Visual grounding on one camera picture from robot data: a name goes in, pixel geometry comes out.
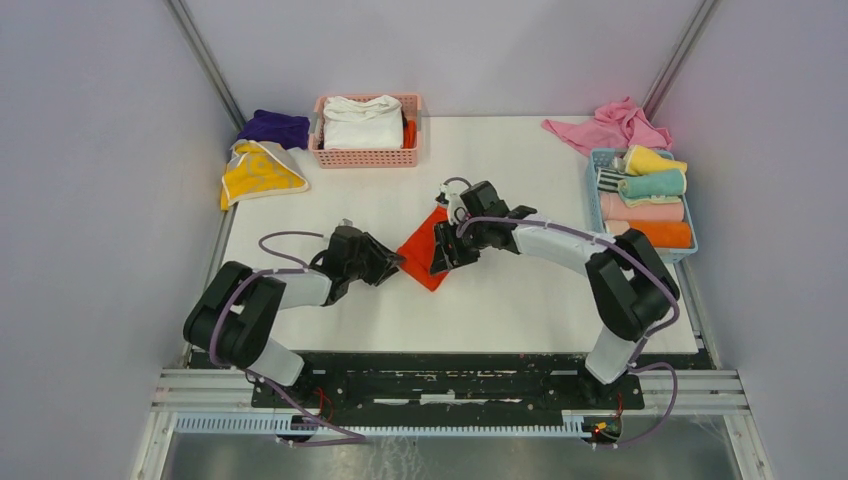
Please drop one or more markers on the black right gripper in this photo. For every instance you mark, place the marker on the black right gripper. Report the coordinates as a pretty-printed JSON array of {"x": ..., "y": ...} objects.
[{"x": 444, "y": 260}]

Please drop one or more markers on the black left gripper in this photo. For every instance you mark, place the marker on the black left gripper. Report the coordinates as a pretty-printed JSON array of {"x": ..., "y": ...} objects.
[{"x": 383, "y": 259}]

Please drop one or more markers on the orange red towel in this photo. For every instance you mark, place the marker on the orange red towel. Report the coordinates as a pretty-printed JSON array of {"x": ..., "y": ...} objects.
[{"x": 419, "y": 249}]

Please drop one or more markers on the yellow green teal towel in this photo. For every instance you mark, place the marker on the yellow green teal towel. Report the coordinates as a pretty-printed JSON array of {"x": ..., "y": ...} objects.
[{"x": 664, "y": 187}]

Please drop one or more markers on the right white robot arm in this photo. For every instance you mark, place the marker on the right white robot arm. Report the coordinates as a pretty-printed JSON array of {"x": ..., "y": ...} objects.
[{"x": 634, "y": 294}]

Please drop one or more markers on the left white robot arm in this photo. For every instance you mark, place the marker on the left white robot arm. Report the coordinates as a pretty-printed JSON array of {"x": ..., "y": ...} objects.
[{"x": 234, "y": 317}]

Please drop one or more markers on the orange cloth in pink basket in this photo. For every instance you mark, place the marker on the orange cloth in pink basket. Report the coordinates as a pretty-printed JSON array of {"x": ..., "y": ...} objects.
[{"x": 409, "y": 134}]

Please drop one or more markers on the white folded cloth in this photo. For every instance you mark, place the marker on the white folded cloth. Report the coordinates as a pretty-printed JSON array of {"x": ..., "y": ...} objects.
[{"x": 371, "y": 124}]

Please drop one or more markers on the pink perforated basket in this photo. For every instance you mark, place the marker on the pink perforated basket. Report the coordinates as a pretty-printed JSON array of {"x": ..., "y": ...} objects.
[{"x": 366, "y": 158}]

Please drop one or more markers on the purple cloth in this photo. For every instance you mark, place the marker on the purple cloth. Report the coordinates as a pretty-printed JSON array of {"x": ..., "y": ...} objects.
[{"x": 286, "y": 130}]

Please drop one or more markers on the rolled striped towel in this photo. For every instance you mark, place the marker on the rolled striped towel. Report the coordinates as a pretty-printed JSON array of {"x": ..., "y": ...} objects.
[{"x": 607, "y": 180}]

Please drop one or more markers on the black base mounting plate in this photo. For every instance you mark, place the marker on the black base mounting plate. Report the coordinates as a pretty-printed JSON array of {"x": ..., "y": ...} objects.
[{"x": 456, "y": 390}]

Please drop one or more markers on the rolled yellow towel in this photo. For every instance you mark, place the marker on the rolled yellow towel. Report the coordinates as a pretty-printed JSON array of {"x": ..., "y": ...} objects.
[{"x": 640, "y": 160}]

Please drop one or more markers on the pink crumpled towel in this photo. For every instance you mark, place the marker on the pink crumpled towel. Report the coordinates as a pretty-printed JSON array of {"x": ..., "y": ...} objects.
[{"x": 618, "y": 125}]

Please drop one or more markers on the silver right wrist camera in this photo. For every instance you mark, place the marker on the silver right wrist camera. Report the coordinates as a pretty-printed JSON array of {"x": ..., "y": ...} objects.
[{"x": 453, "y": 205}]

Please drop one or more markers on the aluminium corner rail right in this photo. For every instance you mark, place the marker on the aluminium corner rail right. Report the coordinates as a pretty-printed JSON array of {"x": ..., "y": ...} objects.
[{"x": 693, "y": 29}]

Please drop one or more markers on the aluminium corner rail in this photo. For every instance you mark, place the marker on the aluminium corner rail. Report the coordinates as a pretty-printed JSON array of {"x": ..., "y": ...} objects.
[
  {"x": 204, "y": 56},
  {"x": 693, "y": 29}
]

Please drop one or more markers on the aluminium corner rail left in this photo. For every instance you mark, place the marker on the aluminium corner rail left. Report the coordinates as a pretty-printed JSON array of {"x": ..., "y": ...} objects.
[{"x": 204, "y": 56}]

